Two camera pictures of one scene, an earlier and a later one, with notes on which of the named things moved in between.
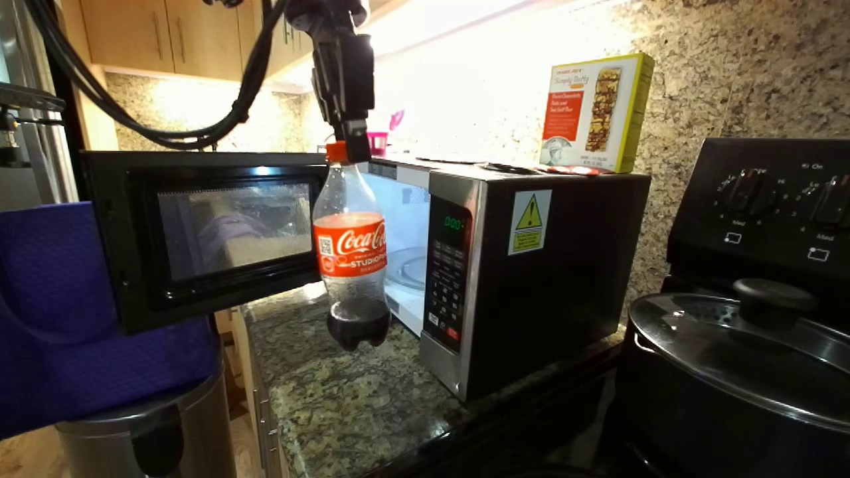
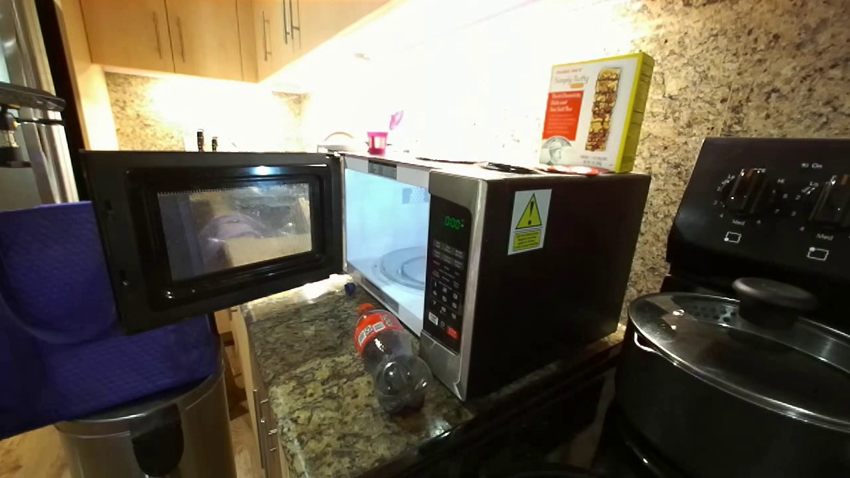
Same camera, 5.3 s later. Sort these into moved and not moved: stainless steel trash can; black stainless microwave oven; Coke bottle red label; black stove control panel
Moved: Coke bottle red label
Not moved: stainless steel trash can; black stainless microwave oven; black stove control panel
